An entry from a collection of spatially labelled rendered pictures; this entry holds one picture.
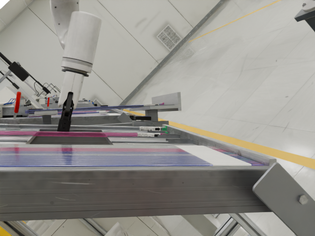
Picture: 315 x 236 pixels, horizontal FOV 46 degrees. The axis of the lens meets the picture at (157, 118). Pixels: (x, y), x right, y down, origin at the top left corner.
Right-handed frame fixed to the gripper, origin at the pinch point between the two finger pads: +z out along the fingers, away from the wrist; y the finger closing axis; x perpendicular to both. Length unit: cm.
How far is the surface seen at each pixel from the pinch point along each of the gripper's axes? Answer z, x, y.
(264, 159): -6, 29, 56
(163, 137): -3.1, 25.3, 12.3
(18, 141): 2.9, -8.4, 23.2
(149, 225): 51, 53, -85
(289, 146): -6, 116, -71
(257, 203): 0, 28, 60
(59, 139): 4.7, -0.7, -8.0
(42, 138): 5.5, -5.4, -8.0
